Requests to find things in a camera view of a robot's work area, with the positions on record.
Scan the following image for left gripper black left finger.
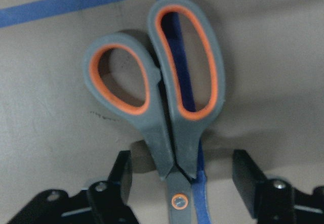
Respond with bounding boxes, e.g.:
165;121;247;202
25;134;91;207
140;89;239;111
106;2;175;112
86;151;138;223

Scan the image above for grey orange scissors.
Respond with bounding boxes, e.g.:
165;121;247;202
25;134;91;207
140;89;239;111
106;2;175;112
83;0;225;223

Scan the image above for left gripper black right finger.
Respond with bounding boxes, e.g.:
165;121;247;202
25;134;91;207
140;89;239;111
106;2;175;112
232;150;297;223

